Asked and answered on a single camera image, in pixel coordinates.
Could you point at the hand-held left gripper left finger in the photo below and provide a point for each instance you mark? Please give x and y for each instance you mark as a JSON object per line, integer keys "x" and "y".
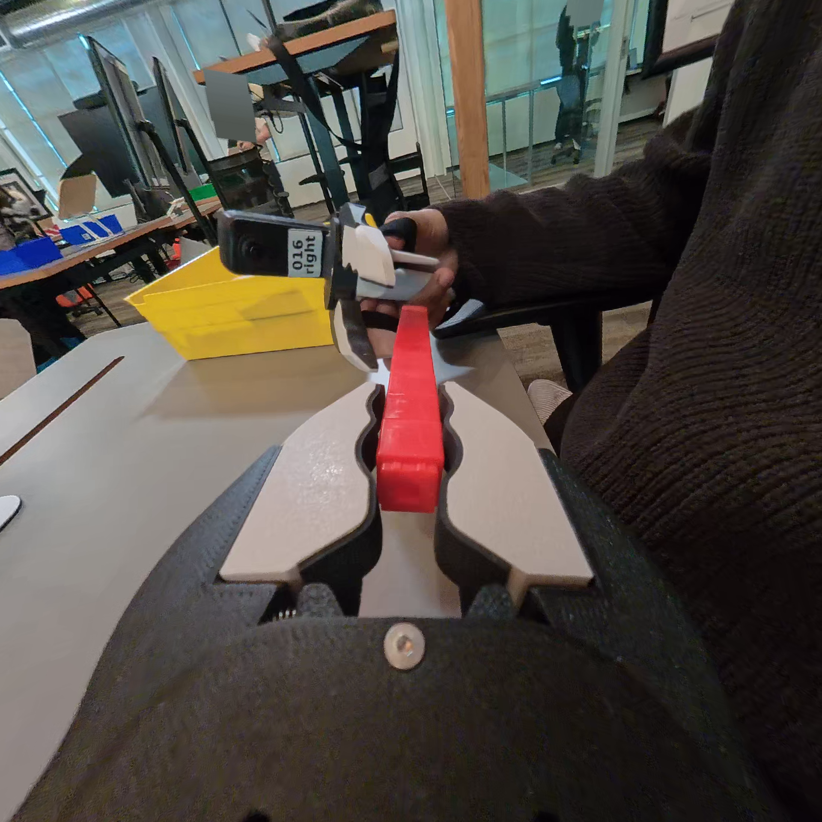
{"x": 308, "y": 501}

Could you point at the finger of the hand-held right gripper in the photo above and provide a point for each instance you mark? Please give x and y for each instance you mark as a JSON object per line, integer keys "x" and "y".
{"x": 373, "y": 257}
{"x": 353, "y": 337}

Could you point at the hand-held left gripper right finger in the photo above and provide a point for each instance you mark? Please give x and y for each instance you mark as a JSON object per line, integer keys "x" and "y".
{"x": 507, "y": 501}

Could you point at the yellow storage bin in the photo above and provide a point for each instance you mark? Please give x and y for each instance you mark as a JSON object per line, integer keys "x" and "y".
{"x": 244, "y": 308}

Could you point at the red brick stick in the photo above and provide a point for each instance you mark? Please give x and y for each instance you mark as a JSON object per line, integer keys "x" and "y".
{"x": 411, "y": 424}

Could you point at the person's right forearm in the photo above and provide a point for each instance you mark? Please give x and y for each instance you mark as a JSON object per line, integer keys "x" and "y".
{"x": 681, "y": 321}

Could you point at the person's right hand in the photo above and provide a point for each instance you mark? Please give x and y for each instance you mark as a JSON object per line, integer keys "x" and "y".
{"x": 430, "y": 276}

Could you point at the long wooden desk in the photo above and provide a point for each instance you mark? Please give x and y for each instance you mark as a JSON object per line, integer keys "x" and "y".
{"x": 90, "y": 244}

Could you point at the black monitor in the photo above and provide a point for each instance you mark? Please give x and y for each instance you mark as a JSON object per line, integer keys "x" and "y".
{"x": 122, "y": 129}

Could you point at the wooden top standing desk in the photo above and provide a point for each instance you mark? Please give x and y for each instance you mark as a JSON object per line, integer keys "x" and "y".
{"x": 321, "y": 52}

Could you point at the blue parts tray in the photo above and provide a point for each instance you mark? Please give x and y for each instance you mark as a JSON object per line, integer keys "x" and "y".
{"x": 52, "y": 244}

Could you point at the small framed marker sign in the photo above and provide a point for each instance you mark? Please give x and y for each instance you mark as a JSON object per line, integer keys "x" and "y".
{"x": 23, "y": 193}

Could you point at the white stand base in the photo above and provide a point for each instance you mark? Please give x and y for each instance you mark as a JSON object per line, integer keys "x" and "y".
{"x": 8, "y": 511}

